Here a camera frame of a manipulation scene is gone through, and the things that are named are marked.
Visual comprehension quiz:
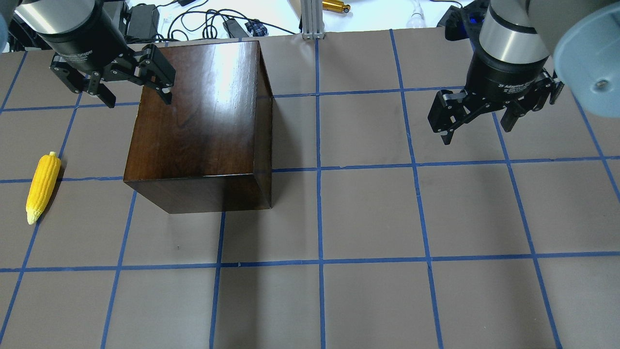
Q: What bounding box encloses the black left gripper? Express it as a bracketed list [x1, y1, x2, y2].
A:
[37, 5, 176, 108]

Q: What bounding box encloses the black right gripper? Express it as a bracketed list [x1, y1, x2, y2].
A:
[428, 53, 565, 145]

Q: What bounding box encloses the yellow toy corn cob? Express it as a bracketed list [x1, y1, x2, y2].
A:
[25, 152, 61, 225]

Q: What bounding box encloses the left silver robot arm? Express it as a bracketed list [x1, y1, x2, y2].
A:
[1, 0, 176, 108]

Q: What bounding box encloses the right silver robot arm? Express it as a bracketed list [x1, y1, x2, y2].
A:
[428, 0, 620, 145]

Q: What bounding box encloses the dark wooden drawer cabinet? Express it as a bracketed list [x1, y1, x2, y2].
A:
[123, 41, 273, 214]

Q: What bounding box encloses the black power adapter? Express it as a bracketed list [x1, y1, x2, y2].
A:
[126, 4, 159, 41]

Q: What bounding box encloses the white light bulb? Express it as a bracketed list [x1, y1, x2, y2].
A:
[406, 0, 427, 29]

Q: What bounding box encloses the gold cylindrical tool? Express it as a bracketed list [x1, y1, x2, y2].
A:
[322, 0, 351, 14]

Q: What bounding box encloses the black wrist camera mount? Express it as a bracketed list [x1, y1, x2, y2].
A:
[437, 0, 490, 41]

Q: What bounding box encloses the aluminium frame post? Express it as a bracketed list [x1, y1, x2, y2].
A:
[300, 0, 325, 40]

